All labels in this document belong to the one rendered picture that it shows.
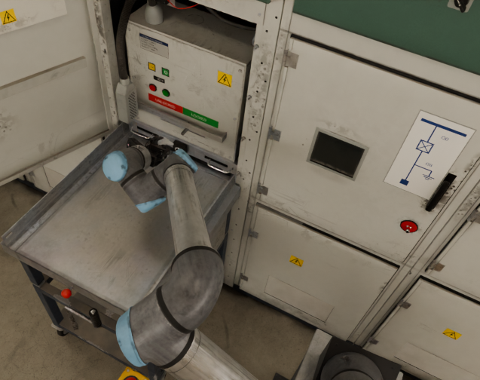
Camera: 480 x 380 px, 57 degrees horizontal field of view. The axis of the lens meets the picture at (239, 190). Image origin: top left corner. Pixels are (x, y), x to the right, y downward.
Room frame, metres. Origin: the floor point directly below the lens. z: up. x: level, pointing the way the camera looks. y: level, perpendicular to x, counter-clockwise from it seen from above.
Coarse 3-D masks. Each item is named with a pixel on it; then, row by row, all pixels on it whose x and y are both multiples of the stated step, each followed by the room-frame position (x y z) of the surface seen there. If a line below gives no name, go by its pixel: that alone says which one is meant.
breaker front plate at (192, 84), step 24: (168, 48) 1.38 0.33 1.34; (192, 48) 1.34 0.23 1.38; (144, 72) 1.42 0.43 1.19; (192, 72) 1.34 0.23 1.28; (216, 72) 1.31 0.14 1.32; (240, 72) 1.28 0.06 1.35; (144, 96) 1.42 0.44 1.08; (192, 96) 1.34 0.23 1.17; (216, 96) 1.31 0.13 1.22; (240, 96) 1.28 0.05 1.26; (144, 120) 1.42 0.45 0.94; (192, 120) 1.34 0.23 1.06; (216, 120) 1.31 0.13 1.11; (216, 144) 1.30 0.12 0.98
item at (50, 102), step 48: (0, 0) 1.20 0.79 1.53; (48, 0) 1.31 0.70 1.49; (0, 48) 1.19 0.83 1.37; (48, 48) 1.31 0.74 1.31; (96, 48) 1.42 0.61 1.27; (0, 96) 1.14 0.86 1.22; (48, 96) 1.27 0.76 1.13; (96, 96) 1.42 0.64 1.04; (0, 144) 1.10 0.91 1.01; (48, 144) 1.23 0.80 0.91
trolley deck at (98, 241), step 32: (96, 192) 1.07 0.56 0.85; (64, 224) 0.90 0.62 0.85; (96, 224) 0.92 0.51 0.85; (128, 224) 0.94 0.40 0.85; (160, 224) 0.97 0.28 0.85; (32, 256) 0.75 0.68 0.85; (64, 256) 0.77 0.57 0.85; (96, 256) 0.79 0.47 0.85; (128, 256) 0.81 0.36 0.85; (160, 256) 0.83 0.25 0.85; (96, 288) 0.67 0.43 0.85; (128, 288) 0.69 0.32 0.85
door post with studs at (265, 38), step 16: (272, 0) 1.21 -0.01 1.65; (272, 16) 1.21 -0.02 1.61; (256, 32) 1.23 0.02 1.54; (272, 32) 1.20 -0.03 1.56; (256, 48) 1.21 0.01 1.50; (272, 48) 1.20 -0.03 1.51; (256, 64) 1.22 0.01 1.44; (256, 80) 1.21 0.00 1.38; (256, 96) 1.21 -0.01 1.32; (256, 112) 1.21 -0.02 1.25; (256, 128) 1.20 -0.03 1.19; (240, 144) 1.23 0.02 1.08; (256, 144) 1.20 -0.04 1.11; (240, 160) 1.22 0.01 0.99; (240, 176) 1.22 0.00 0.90; (240, 208) 1.21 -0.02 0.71; (240, 224) 1.20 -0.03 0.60
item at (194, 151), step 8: (136, 120) 1.43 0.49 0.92; (144, 128) 1.41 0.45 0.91; (152, 128) 1.40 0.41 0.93; (152, 136) 1.39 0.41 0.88; (168, 136) 1.37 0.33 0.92; (192, 144) 1.34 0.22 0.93; (192, 152) 1.33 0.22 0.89; (200, 152) 1.31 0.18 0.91; (208, 152) 1.30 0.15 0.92; (208, 160) 1.30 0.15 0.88; (216, 160) 1.29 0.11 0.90; (224, 160) 1.28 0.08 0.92; (224, 168) 1.27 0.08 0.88
